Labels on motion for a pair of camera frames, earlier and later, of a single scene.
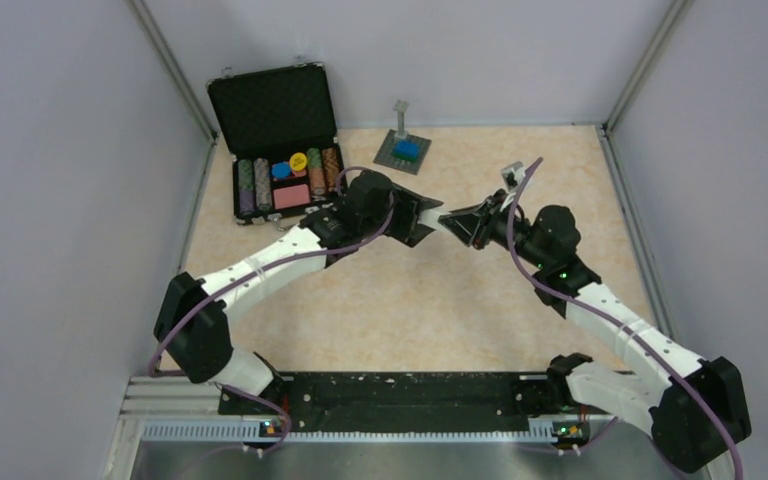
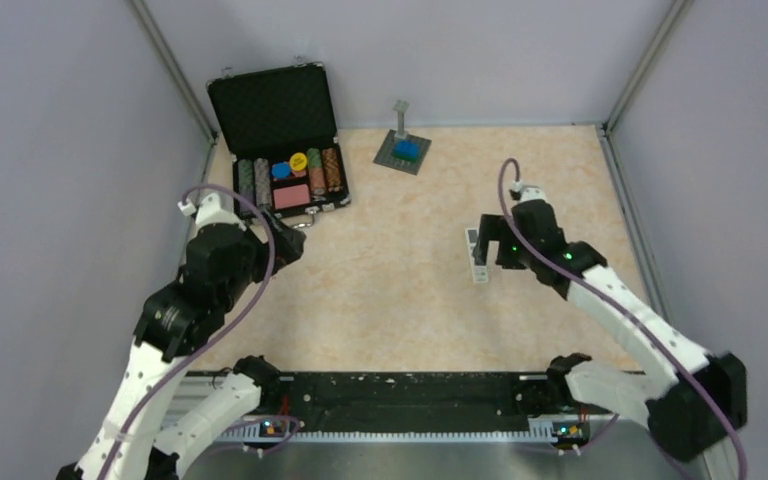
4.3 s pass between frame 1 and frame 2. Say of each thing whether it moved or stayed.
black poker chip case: stayed
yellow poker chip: stayed
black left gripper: moved
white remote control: moved
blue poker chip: stayed
